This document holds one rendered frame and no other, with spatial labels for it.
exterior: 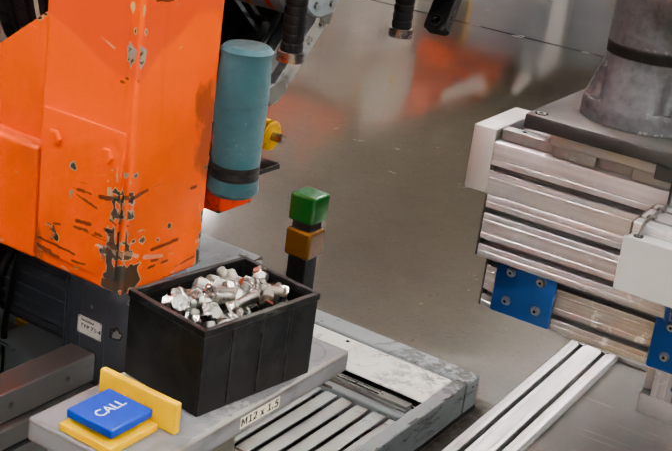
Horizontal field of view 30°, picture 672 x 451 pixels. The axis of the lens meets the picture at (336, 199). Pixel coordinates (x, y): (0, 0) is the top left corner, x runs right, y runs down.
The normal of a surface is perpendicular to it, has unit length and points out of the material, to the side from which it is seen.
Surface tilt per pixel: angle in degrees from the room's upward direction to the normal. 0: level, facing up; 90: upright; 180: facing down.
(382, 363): 0
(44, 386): 90
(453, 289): 0
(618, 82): 72
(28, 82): 90
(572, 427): 0
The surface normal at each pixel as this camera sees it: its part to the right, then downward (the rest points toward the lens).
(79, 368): 0.83, 0.29
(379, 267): 0.13, -0.93
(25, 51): -0.54, 0.22
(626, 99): -0.44, -0.06
